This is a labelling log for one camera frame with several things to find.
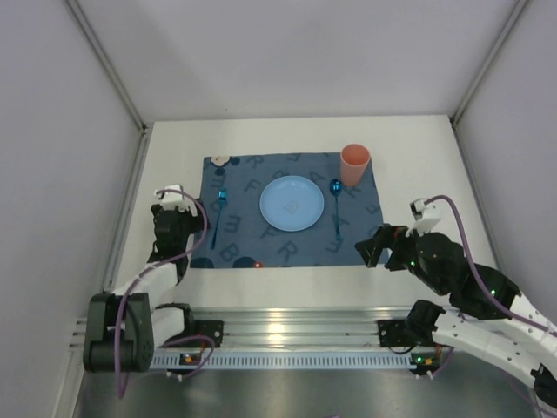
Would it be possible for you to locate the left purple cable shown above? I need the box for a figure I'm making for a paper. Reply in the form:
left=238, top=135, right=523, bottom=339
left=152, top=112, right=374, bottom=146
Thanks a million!
left=113, top=189, right=217, bottom=400

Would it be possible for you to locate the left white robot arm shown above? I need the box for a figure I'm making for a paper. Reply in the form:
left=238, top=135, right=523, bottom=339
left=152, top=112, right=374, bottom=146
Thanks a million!
left=83, top=189, right=210, bottom=378

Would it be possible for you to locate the blue plastic plate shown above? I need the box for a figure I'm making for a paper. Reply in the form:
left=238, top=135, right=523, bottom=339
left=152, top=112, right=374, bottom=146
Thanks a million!
left=259, top=175, right=325, bottom=233

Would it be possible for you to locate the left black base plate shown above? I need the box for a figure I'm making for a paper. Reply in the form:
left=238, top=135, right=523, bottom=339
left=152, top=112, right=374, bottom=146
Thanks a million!
left=187, top=320, right=225, bottom=347

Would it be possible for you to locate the slotted white cable duct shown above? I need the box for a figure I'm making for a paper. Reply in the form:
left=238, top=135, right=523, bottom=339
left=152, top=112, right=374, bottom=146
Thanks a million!
left=150, top=351, right=436, bottom=370

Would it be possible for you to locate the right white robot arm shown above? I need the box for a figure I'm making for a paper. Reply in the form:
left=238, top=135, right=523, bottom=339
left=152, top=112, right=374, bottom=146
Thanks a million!
left=355, top=224, right=556, bottom=407

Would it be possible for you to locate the aluminium front rail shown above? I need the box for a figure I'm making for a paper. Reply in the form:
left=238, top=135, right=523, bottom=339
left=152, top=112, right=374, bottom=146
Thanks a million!
left=69, top=307, right=545, bottom=352

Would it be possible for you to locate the pink plastic cup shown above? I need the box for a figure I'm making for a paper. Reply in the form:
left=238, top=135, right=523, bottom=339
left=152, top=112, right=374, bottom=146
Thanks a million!
left=340, top=144, right=371, bottom=187

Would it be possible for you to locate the blue lettered cloth placemat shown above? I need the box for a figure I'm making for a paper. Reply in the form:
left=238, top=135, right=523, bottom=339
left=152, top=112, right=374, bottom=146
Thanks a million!
left=191, top=152, right=383, bottom=269

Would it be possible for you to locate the blue plastic spoon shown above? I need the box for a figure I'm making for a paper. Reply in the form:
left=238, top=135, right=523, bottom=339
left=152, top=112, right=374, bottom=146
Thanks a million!
left=329, top=179, right=342, bottom=240

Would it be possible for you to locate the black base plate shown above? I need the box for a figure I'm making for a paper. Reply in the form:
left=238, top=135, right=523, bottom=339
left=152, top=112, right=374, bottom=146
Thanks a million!
left=187, top=320, right=225, bottom=347
left=377, top=319, right=436, bottom=351

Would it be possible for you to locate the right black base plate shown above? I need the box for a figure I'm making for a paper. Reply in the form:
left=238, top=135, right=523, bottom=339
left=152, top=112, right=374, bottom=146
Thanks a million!
left=377, top=319, right=436, bottom=351

